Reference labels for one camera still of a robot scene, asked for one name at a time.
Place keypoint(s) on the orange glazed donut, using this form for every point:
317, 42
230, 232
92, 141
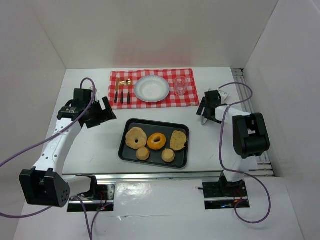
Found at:
156, 141

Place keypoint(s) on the clear drinking glass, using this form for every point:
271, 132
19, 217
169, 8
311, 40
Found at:
180, 85

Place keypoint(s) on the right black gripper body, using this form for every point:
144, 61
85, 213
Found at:
206, 108

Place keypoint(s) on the plain beige bagel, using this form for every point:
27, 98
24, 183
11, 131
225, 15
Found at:
136, 138

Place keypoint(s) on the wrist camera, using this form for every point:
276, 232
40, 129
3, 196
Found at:
224, 95
90, 94

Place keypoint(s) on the red checkered cloth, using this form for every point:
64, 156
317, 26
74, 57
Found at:
189, 99

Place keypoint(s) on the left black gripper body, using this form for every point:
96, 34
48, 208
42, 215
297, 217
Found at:
99, 113

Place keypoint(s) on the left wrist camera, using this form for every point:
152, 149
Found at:
90, 94

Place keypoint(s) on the white paper plate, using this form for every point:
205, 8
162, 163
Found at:
151, 89

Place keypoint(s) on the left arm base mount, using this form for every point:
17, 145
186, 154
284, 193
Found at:
87, 194

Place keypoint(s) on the gold fork black handle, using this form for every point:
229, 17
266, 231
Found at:
122, 84

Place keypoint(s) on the small round bun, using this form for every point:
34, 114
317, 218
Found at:
142, 154
168, 155

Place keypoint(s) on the gold spoon black handle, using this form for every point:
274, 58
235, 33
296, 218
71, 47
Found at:
128, 83

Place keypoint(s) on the speckled bread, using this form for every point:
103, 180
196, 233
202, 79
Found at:
178, 140

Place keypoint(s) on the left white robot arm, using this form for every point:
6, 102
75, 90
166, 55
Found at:
43, 184

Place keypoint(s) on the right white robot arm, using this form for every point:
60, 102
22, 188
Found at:
243, 136

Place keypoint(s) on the aluminium rail front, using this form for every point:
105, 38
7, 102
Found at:
159, 176

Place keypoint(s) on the metal tongs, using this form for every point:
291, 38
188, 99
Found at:
204, 120

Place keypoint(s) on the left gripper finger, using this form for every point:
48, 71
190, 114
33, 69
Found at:
108, 113
94, 122

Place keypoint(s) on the small round bun right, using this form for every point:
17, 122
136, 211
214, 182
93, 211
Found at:
168, 155

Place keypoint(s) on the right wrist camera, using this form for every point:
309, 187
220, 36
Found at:
224, 95

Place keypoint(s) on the black baking tray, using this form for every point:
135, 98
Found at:
150, 127

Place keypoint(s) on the small round bun left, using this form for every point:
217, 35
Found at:
142, 154

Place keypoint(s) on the gold knife black handle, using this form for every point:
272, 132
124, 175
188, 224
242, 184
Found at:
116, 90

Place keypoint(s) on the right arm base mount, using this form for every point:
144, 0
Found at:
221, 194

